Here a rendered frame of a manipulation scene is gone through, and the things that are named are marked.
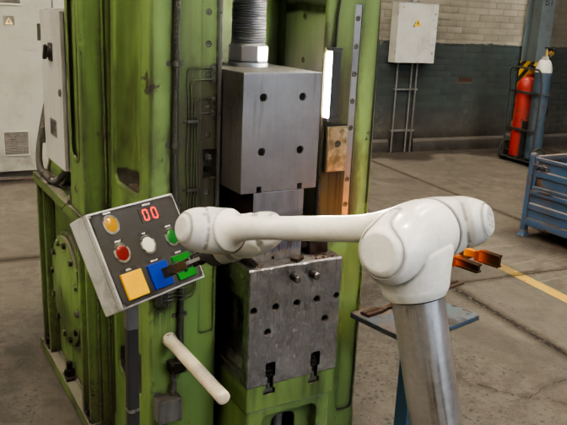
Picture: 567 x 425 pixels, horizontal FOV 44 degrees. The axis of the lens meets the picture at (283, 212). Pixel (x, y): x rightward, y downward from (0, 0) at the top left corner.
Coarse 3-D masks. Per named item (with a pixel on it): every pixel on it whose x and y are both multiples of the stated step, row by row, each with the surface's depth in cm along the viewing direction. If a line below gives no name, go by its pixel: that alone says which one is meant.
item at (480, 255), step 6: (468, 252) 259; (474, 252) 256; (480, 252) 256; (486, 252) 254; (492, 252) 254; (474, 258) 257; (480, 258) 257; (486, 258) 255; (492, 258) 253; (498, 258) 251; (486, 264) 254; (492, 264) 253; (498, 264) 251
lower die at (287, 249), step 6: (282, 240) 249; (288, 240) 250; (294, 240) 251; (276, 246) 248; (282, 246) 249; (288, 246) 251; (294, 246) 252; (300, 246) 253; (270, 252) 247; (276, 252) 249; (282, 252) 250; (288, 252) 251; (294, 252) 253; (252, 258) 244; (258, 258) 245; (264, 258) 247; (270, 258) 248; (276, 258) 249; (282, 258) 251
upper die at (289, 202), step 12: (228, 192) 255; (264, 192) 240; (276, 192) 242; (288, 192) 245; (300, 192) 247; (228, 204) 256; (240, 204) 247; (252, 204) 239; (264, 204) 241; (276, 204) 243; (288, 204) 246; (300, 204) 249
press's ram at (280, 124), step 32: (224, 64) 255; (224, 96) 238; (256, 96) 229; (288, 96) 235; (320, 96) 241; (224, 128) 240; (256, 128) 232; (288, 128) 238; (224, 160) 243; (256, 160) 235; (288, 160) 241
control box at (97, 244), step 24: (96, 216) 195; (120, 216) 202; (168, 216) 215; (96, 240) 193; (120, 240) 199; (168, 240) 212; (96, 264) 194; (120, 264) 196; (144, 264) 202; (168, 264) 209; (96, 288) 196; (120, 288) 193; (168, 288) 206
